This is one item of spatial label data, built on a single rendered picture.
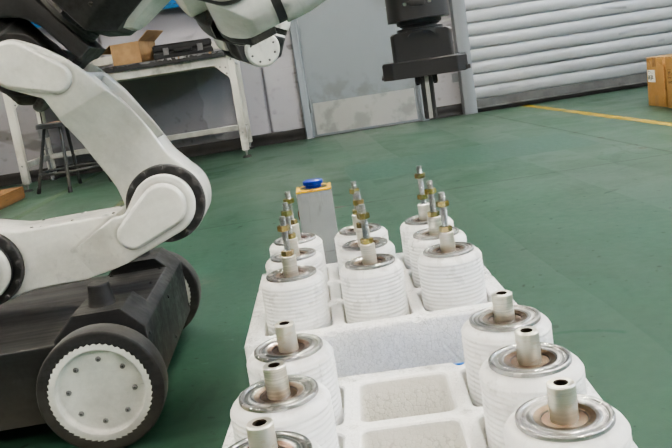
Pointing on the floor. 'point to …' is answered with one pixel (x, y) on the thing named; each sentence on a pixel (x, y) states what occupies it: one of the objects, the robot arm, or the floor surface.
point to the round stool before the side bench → (63, 156)
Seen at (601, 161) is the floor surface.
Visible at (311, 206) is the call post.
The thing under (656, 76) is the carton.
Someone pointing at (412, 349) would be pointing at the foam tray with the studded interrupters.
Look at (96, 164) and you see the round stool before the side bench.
